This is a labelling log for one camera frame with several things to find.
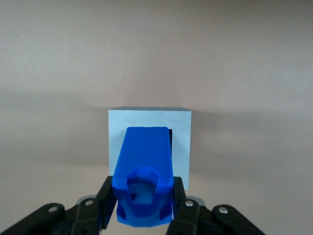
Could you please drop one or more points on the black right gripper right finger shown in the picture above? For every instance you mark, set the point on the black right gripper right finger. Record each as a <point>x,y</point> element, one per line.
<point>181,215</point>

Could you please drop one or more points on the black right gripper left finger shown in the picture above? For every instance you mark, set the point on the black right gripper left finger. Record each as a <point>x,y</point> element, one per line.
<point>105,210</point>

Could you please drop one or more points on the blue plastic part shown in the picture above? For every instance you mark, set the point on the blue plastic part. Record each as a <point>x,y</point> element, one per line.
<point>144,151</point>

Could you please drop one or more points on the gray cube base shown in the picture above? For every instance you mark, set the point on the gray cube base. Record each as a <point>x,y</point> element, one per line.
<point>181,137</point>

